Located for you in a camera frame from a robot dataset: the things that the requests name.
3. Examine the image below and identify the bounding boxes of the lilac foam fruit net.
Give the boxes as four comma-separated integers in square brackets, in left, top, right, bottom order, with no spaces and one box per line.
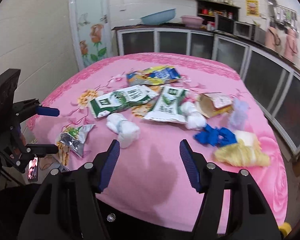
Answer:
[228,98,249,131]

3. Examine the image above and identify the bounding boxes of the green white milk pouch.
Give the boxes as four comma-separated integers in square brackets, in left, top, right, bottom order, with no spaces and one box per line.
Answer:
[88,85,159,119]

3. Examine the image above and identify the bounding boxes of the red white cardboard box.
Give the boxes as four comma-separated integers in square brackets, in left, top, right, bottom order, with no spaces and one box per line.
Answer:
[195,92,233,119]

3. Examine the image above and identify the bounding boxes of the pink thermos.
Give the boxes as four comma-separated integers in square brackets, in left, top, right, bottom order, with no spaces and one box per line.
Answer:
[283,28,298,62]
[265,27,281,52]

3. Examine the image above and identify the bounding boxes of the white tissue wad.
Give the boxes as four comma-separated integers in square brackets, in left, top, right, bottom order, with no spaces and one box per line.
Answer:
[106,113,140,148]
[180,101,207,130]

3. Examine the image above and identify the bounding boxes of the yellow rimmed trash bin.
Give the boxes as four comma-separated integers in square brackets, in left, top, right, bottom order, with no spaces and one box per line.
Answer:
[279,222,292,239]

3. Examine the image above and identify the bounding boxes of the pink thermos left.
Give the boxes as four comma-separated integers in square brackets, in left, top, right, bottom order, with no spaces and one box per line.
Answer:
[265,27,281,52]

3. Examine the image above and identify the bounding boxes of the hanging utensil rack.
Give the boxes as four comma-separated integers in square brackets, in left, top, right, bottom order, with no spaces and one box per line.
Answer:
[268,0,298,31]

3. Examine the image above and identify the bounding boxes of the blue rubber glove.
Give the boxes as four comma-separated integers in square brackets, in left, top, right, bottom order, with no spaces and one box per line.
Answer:
[194,124,237,147]

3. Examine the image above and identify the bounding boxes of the yellow wall poster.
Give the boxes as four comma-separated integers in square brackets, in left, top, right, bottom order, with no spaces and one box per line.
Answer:
[245,0,260,17]

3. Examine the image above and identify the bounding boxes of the kitchen counter cabinets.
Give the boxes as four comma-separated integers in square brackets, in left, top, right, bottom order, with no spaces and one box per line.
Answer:
[113,24,300,159]

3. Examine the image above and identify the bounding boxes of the yellow cabbage leaf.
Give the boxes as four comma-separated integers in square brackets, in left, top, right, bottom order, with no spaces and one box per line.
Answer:
[214,130,270,167]

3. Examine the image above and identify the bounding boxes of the silver microwave oven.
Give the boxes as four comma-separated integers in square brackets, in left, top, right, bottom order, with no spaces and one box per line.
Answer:
[233,21,266,45]

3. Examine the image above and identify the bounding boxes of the black spice shelf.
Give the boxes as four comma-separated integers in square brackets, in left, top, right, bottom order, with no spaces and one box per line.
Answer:
[195,0,241,25]

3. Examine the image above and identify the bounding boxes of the pink floral tablecloth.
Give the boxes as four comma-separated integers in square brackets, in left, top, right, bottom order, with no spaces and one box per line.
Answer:
[27,53,288,231]

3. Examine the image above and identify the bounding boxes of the silver yellow snack wrapper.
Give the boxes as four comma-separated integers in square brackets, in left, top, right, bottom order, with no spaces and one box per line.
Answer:
[57,124,95,158]

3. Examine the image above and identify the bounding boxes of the pink plastic basin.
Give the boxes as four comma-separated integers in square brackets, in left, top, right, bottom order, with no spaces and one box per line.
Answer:
[181,15,203,28]

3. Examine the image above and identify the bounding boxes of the blue plastic basin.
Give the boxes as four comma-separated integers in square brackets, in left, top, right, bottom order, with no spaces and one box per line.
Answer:
[140,8,176,25]

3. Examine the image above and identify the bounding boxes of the yellow blue candy bag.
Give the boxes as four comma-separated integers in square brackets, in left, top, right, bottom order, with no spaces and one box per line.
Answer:
[126,66,181,86]

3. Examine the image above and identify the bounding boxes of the flower painted glass door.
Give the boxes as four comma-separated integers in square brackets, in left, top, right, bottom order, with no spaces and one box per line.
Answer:
[69,0,113,70]

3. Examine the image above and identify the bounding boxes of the pink thermos right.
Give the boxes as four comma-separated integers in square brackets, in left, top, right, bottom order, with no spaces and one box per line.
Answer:
[283,28,298,62]

